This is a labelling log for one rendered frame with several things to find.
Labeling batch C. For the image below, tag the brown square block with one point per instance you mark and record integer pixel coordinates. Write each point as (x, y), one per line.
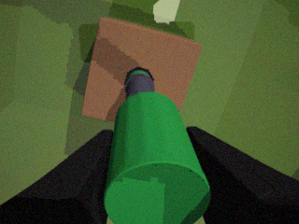
(120, 48)

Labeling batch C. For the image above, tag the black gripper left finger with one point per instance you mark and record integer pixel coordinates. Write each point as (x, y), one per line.
(72, 193)

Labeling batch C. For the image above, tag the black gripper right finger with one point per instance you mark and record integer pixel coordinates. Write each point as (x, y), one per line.
(243, 190)

